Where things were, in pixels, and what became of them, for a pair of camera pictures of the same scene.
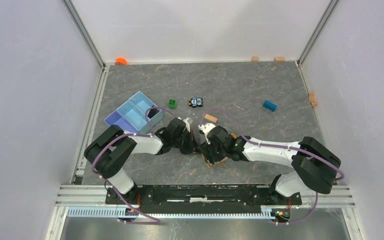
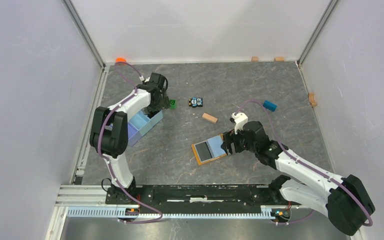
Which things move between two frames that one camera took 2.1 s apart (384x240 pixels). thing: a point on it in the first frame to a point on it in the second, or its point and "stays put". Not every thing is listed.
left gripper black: (192, 146) to (164, 103)
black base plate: (202, 199) stays put
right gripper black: (207, 148) to (230, 137)
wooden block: (211, 118) stays put
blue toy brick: (269, 105) stays put
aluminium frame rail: (94, 196) stays put
